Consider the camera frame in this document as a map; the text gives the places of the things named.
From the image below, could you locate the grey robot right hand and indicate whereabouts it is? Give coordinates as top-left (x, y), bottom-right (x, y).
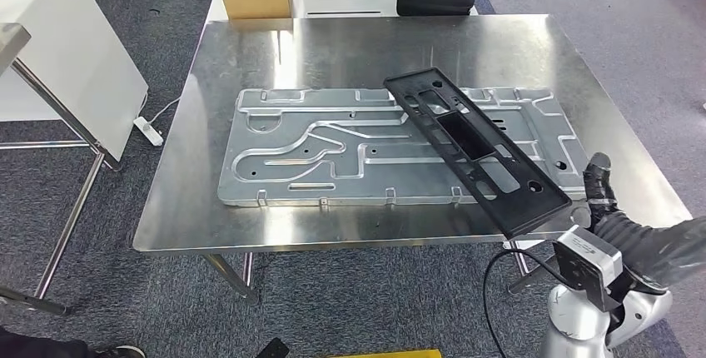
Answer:
top-left (581, 151), bottom-right (706, 291)

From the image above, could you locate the black plastic plate part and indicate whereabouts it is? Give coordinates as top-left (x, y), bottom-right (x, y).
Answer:
top-left (383, 67), bottom-right (574, 241)

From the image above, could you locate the steel workbench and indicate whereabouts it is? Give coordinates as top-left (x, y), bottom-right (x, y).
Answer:
top-left (132, 13), bottom-right (694, 307)

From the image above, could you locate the yellow floor tape square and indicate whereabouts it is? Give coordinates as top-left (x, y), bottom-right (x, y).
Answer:
top-left (331, 348), bottom-right (444, 358)

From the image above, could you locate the stamped metal plate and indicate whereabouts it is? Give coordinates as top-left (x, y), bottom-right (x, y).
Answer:
top-left (216, 86), bottom-right (590, 209)

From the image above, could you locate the steel side table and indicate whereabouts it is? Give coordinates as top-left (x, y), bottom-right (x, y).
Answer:
top-left (0, 23), bottom-right (123, 317)

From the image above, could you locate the white panel board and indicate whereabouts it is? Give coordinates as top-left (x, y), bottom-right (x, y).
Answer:
top-left (0, 0), bottom-right (150, 163)

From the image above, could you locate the person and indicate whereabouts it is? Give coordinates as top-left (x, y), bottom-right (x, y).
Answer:
top-left (0, 326), bottom-right (147, 358)

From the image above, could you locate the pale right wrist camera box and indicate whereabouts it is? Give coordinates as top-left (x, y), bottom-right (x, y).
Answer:
top-left (551, 226), bottom-right (624, 314)

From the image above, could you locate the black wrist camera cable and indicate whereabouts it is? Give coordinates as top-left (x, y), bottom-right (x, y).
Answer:
top-left (482, 247), bottom-right (572, 358)

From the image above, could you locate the white power cable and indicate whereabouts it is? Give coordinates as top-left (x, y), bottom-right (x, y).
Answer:
top-left (146, 96), bottom-right (182, 125)

